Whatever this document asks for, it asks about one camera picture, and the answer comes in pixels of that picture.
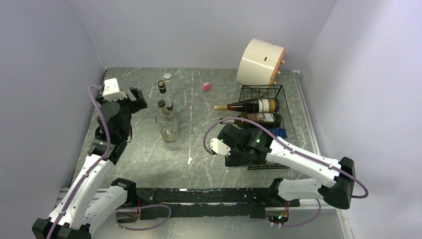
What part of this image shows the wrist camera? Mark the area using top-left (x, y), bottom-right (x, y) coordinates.
top-left (102, 78), bottom-right (127, 101)
top-left (210, 138), bottom-right (231, 156)

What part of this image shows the cream cylindrical container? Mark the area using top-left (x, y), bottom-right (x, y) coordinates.
top-left (236, 38), bottom-right (286, 86)

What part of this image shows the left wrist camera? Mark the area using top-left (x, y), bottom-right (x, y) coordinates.
top-left (102, 78), bottom-right (127, 101)

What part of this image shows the black base frame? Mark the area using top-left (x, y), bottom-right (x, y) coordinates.
top-left (137, 188), bottom-right (300, 220)

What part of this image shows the purple cable loop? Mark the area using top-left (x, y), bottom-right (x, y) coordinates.
top-left (114, 204), bottom-right (172, 232)

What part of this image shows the blue square bottle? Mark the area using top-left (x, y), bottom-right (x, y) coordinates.
top-left (269, 128), bottom-right (288, 139)

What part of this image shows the black wire wine rack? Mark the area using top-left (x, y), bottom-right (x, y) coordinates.
top-left (238, 84), bottom-right (301, 170)

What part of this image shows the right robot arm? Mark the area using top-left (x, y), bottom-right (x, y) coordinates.
top-left (210, 124), bottom-right (355, 210)

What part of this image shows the brown bottle gold foil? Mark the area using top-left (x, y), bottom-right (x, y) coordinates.
top-left (214, 98), bottom-right (280, 114)

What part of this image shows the pink eraser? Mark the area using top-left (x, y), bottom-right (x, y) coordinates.
top-left (202, 82), bottom-right (211, 92)

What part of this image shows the clear bottle gold label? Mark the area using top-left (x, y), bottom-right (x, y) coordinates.
top-left (156, 80), bottom-right (174, 111)

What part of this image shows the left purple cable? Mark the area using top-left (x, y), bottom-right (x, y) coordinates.
top-left (45, 85), bottom-right (111, 239)

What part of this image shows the clear bottle white label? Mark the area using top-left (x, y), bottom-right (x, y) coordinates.
top-left (156, 100), bottom-right (179, 141)

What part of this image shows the dark bottle brown label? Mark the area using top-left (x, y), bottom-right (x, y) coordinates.
top-left (220, 113), bottom-right (283, 129)

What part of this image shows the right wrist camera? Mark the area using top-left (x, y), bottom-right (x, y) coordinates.
top-left (210, 138), bottom-right (231, 156)

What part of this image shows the clear bottle silver cap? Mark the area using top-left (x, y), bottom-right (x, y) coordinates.
top-left (163, 73), bottom-right (183, 110)

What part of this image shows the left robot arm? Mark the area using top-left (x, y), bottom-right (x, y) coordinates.
top-left (32, 86), bottom-right (147, 239)

